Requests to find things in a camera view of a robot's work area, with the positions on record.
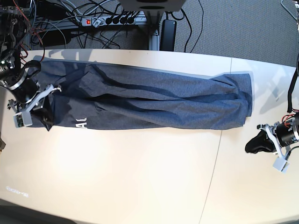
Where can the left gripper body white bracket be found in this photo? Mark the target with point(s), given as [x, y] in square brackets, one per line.
[280, 135]

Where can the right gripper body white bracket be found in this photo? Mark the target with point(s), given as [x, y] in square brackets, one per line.
[34, 105]

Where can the blue-grey T-shirt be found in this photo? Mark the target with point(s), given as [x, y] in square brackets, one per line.
[114, 97]

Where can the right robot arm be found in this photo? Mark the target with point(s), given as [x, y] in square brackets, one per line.
[30, 98]

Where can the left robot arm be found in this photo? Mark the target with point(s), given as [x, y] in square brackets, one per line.
[292, 116]

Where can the white power strip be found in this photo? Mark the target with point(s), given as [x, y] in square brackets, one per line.
[99, 21]

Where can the black power adapter brick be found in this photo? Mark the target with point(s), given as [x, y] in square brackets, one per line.
[168, 34]

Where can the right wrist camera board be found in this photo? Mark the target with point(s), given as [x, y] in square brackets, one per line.
[22, 119]

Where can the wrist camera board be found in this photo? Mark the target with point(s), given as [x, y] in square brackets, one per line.
[22, 119]
[281, 164]

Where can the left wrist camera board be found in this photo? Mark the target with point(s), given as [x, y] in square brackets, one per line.
[281, 164]

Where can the aluminium table frame post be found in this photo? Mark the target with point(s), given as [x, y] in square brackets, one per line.
[153, 21]

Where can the grey camera mount housing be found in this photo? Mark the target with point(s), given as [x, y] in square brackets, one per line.
[152, 5]

